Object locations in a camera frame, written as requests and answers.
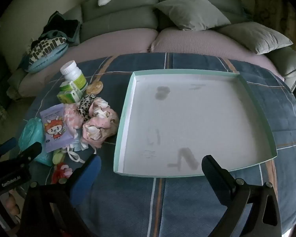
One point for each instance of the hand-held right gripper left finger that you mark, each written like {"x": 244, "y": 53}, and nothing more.
{"x": 88, "y": 177}

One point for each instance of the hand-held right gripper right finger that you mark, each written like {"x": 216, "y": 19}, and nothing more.
{"x": 212, "y": 175}

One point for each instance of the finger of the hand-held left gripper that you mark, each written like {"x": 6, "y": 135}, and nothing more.
{"x": 27, "y": 154}
{"x": 6, "y": 143}

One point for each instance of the yellow-green packet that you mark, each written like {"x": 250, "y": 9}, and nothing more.
{"x": 57, "y": 156}

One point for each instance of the clear plastic bag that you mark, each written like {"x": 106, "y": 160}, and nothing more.
{"x": 80, "y": 145}

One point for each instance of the pink white scrunchie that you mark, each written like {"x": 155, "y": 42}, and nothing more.
{"x": 102, "y": 111}
{"x": 96, "y": 133}

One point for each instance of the white tray with teal rim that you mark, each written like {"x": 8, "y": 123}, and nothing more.
{"x": 187, "y": 118}

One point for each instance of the person's left hand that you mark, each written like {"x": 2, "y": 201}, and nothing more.
{"x": 12, "y": 205}

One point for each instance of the teal wet wipes pack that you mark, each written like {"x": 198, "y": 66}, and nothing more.
{"x": 30, "y": 133}

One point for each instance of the blue plaid blanket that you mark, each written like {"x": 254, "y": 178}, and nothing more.
{"x": 187, "y": 202}

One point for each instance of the purple cartoon packet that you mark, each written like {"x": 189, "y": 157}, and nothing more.
{"x": 55, "y": 130}

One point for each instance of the pink floral scrunchie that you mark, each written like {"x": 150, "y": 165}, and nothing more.
{"x": 72, "y": 118}

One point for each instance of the leopard print scrunchie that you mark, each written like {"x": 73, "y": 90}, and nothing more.
{"x": 85, "y": 105}

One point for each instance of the white green box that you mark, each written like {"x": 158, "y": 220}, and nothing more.
{"x": 67, "y": 86}

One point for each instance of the golden round disc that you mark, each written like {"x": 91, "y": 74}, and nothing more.
{"x": 95, "y": 87}

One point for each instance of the white bottle green label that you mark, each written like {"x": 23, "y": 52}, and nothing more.
{"x": 71, "y": 72}

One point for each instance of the blue patterned cushion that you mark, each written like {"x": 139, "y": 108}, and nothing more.
{"x": 46, "y": 54}

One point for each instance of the dark teal cloth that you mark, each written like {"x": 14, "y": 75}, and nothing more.
{"x": 61, "y": 24}

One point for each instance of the mauve sofa seat cover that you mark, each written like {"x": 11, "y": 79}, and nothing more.
{"x": 101, "y": 42}
{"x": 199, "y": 42}

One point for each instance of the grey piped cushion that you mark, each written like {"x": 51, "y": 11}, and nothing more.
{"x": 286, "y": 61}

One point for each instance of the grey throw pillow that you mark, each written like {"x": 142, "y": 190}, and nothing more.
{"x": 192, "y": 12}
{"x": 256, "y": 37}

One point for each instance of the grey-green sofa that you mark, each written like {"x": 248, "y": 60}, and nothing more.
{"x": 128, "y": 19}

